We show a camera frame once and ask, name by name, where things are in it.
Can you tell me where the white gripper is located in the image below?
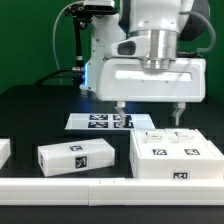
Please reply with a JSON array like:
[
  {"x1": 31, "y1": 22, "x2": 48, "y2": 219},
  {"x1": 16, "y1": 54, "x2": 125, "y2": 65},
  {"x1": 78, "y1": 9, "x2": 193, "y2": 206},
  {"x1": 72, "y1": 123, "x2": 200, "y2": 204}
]
[{"x1": 96, "y1": 58, "x2": 206, "y2": 127}]

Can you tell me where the long white cabinet door panel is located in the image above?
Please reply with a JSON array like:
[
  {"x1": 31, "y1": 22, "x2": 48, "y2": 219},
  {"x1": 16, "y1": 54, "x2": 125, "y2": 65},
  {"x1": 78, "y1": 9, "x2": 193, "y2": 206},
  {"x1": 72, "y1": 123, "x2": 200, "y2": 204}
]
[{"x1": 132, "y1": 129, "x2": 170, "y2": 159}]

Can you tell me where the white cabinet body box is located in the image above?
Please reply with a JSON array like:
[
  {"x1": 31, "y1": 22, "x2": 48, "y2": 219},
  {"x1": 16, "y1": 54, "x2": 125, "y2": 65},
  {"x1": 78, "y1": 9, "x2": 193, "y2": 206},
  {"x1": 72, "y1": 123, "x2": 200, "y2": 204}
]
[{"x1": 130, "y1": 130, "x2": 224, "y2": 180}]

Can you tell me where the small white cabinet panel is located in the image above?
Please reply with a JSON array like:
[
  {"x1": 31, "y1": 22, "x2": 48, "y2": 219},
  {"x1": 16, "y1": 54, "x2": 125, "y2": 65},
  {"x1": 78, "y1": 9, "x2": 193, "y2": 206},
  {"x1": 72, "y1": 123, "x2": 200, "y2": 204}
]
[{"x1": 165, "y1": 129, "x2": 212, "y2": 159}]

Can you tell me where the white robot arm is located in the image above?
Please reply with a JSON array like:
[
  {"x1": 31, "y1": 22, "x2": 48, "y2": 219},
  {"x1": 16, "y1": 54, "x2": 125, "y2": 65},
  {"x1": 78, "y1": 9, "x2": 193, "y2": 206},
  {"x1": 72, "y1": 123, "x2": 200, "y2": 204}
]
[{"x1": 81, "y1": 0, "x2": 216, "y2": 126}]

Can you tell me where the white cabinet drawer block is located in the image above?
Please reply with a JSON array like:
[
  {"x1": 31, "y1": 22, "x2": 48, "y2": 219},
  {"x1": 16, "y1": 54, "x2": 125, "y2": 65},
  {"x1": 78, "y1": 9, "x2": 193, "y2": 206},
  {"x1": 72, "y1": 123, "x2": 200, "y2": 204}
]
[{"x1": 38, "y1": 138, "x2": 115, "y2": 177}]

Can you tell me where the white sheet with fiducial markers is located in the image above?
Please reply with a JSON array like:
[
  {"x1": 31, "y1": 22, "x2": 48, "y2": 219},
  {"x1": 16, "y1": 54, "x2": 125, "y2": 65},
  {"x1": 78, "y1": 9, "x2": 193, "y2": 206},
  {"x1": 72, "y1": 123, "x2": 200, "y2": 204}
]
[{"x1": 65, "y1": 113, "x2": 155, "y2": 130}]

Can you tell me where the black cable bundle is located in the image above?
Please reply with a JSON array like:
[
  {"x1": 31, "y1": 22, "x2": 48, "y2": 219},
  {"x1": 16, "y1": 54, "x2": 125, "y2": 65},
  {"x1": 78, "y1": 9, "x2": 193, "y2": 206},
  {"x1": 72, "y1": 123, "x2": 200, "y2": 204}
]
[{"x1": 33, "y1": 66, "x2": 84, "y2": 87}]

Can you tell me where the white front border rail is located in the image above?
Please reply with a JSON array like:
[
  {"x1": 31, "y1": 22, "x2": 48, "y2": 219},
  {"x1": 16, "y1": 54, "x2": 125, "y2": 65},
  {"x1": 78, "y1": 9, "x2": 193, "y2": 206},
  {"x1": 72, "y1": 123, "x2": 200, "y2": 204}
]
[{"x1": 0, "y1": 178, "x2": 224, "y2": 206}]

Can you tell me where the white border rail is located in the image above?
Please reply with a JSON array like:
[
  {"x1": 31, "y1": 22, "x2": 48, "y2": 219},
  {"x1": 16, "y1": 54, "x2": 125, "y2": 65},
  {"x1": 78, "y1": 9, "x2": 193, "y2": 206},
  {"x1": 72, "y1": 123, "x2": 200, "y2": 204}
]
[
  {"x1": 0, "y1": 178, "x2": 224, "y2": 206},
  {"x1": 0, "y1": 139, "x2": 11, "y2": 169}
]

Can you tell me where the grey cable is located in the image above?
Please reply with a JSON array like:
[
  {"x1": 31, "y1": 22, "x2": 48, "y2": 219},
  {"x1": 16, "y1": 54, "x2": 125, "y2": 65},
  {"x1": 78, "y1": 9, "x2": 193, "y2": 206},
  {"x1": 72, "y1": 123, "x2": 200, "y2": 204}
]
[{"x1": 52, "y1": 1, "x2": 84, "y2": 76}]

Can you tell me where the white left border rail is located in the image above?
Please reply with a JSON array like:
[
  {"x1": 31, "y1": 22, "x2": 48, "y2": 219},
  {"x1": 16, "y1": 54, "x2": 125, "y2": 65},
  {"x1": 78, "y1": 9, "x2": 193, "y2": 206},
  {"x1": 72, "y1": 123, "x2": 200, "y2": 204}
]
[{"x1": 0, "y1": 139, "x2": 11, "y2": 169}]

